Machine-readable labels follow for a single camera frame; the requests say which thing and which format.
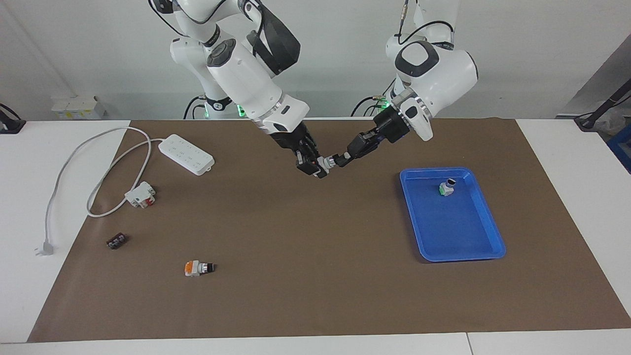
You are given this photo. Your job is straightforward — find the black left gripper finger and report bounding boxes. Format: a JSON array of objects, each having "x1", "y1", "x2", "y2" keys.
[
  {"x1": 347, "y1": 129, "x2": 381, "y2": 153},
  {"x1": 350, "y1": 141, "x2": 384, "y2": 159}
]

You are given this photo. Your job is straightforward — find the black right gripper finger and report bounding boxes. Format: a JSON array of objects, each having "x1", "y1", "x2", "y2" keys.
[
  {"x1": 308, "y1": 143, "x2": 328, "y2": 179},
  {"x1": 296, "y1": 150, "x2": 318, "y2": 176}
]

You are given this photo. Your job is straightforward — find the orange-backed rotary switch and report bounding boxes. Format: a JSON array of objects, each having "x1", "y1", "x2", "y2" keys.
[
  {"x1": 318, "y1": 153, "x2": 351, "y2": 171},
  {"x1": 184, "y1": 260, "x2": 216, "y2": 277}
]

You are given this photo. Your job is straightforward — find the white power strip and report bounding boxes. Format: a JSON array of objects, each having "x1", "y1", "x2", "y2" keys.
[{"x1": 159, "y1": 134, "x2": 215, "y2": 176}]

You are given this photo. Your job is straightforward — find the brown table mat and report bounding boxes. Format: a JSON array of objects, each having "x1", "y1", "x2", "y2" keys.
[{"x1": 27, "y1": 118, "x2": 631, "y2": 343}]

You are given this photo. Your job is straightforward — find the blue plastic tray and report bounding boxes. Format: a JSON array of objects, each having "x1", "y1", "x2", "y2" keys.
[{"x1": 399, "y1": 167, "x2": 507, "y2": 263}]

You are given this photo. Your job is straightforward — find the white red circuit breaker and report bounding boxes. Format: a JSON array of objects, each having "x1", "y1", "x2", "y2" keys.
[{"x1": 124, "y1": 181, "x2": 156, "y2": 209}]

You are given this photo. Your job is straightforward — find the black clamp stand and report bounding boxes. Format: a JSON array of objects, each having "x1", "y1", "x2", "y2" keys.
[{"x1": 574, "y1": 79, "x2": 631, "y2": 132}]

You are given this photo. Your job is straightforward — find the white cardboard box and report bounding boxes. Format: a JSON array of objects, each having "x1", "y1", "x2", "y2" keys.
[{"x1": 51, "y1": 95, "x2": 107, "y2": 120}]

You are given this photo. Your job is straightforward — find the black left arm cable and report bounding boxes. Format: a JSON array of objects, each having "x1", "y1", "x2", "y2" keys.
[{"x1": 396, "y1": 0, "x2": 455, "y2": 46}]

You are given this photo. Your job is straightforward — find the white power cable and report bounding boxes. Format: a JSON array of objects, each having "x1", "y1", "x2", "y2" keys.
[{"x1": 35, "y1": 127, "x2": 164, "y2": 256}]

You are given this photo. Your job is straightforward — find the black desk mount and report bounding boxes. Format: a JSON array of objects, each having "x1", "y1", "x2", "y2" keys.
[{"x1": 0, "y1": 104, "x2": 26, "y2": 135}]

